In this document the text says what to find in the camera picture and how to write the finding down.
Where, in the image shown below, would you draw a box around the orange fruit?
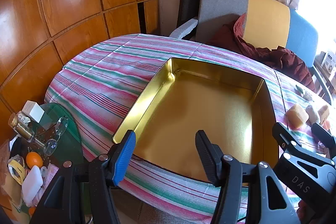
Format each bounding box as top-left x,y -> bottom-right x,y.
26,151 -> 44,169

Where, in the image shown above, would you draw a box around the grey yellow blue armchair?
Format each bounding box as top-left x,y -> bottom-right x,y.
169,0 -> 332,106

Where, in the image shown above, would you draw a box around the white soft packet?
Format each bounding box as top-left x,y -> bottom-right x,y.
21,166 -> 44,207

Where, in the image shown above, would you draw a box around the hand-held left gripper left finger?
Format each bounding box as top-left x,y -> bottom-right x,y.
30,130 -> 137,224

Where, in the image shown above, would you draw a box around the green glass side table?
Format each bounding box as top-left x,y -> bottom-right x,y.
0,103 -> 84,214

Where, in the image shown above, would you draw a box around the wooden side table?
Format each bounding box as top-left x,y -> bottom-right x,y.
314,60 -> 336,105

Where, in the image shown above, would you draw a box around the yellow sponge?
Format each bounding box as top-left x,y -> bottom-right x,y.
286,103 -> 309,128

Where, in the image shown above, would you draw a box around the beige loofah roll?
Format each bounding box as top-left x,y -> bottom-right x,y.
305,105 -> 321,125

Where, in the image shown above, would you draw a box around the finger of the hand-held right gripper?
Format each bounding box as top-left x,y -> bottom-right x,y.
272,122 -> 302,161
311,123 -> 336,160

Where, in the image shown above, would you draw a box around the maroon tin box gold inside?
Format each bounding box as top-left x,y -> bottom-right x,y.
112,57 -> 279,183

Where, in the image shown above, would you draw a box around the white printed carton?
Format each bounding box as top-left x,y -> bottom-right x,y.
322,51 -> 336,75

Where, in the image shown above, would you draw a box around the tan sponge block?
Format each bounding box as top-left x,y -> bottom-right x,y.
318,105 -> 331,122

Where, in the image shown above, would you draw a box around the pink packet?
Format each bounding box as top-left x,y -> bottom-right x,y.
42,163 -> 60,189

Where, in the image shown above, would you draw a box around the eyeglasses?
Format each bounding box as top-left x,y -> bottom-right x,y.
43,116 -> 69,156

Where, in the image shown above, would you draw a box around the small white box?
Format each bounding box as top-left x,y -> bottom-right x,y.
22,101 -> 45,123

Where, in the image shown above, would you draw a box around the striped tablecloth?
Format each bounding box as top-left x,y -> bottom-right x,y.
44,34 -> 336,224

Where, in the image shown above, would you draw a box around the maroon padded jacket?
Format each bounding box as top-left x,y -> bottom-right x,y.
207,13 -> 315,92

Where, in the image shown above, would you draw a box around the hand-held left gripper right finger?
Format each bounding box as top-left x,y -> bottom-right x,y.
195,130 -> 302,224

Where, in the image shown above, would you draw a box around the glass bottle with gold label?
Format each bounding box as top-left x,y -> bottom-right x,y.
8,112 -> 36,143

